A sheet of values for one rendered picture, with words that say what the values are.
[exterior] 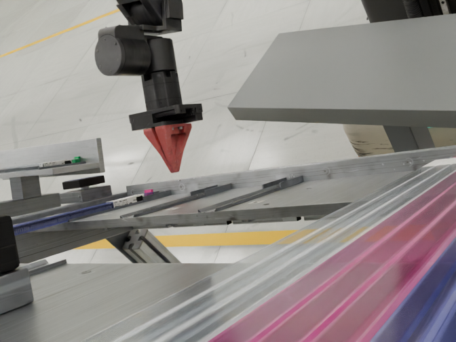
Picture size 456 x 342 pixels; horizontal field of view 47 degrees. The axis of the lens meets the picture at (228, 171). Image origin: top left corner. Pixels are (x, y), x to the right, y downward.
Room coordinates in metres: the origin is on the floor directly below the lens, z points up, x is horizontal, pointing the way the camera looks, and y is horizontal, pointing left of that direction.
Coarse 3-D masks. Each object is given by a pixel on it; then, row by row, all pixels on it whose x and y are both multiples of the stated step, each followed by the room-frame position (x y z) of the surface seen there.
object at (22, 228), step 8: (152, 192) 0.64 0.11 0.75; (80, 208) 0.58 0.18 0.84; (88, 208) 0.57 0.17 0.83; (96, 208) 0.58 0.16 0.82; (104, 208) 0.58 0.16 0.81; (48, 216) 0.55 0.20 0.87; (56, 216) 0.55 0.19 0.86; (64, 216) 0.55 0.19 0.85; (72, 216) 0.56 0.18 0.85; (16, 224) 0.53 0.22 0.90; (24, 224) 0.52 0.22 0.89; (32, 224) 0.53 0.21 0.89; (40, 224) 0.53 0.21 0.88; (48, 224) 0.54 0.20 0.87; (56, 224) 0.54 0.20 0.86; (16, 232) 0.51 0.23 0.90; (24, 232) 0.52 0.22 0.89
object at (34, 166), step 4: (72, 160) 0.91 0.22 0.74; (76, 160) 0.91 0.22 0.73; (80, 160) 0.91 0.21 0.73; (28, 164) 0.86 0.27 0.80; (32, 164) 0.87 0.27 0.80; (36, 164) 0.87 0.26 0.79; (40, 164) 0.87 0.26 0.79; (0, 168) 0.84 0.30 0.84; (4, 168) 0.84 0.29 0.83; (8, 168) 0.84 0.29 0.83; (12, 168) 0.85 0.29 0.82; (16, 168) 0.85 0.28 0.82; (20, 168) 0.85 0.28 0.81; (24, 168) 0.86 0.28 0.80; (28, 168) 0.86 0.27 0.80; (32, 168) 0.86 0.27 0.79; (36, 168) 0.87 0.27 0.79; (0, 172) 0.83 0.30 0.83; (4, 172) 0.84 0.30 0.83; (8, 172) 0.84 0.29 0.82; (12, 172) 0.84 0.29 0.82
